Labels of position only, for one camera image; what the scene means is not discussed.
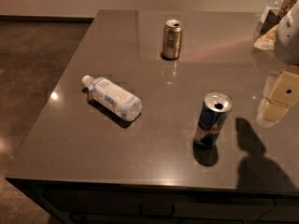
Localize blue silver redbull can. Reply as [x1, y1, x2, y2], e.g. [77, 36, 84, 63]
[193, 92, 232, 147]

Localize clear plastic water bottle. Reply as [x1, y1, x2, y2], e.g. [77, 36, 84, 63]
[82, 76, 142, 121]

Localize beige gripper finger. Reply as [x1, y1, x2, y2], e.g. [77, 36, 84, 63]
[261, 66, 299, 123]

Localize snack bag on counter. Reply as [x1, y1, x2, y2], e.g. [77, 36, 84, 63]
[254, 25, 278, 50]

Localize gold soda can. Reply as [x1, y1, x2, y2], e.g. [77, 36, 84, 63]
[163, 19, 183, 60]

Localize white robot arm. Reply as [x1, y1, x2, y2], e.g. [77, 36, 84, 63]
[257, 1, 299, 127]

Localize dark cabinet drawer front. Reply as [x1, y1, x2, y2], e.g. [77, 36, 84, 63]
[44, 189, 275, 219]

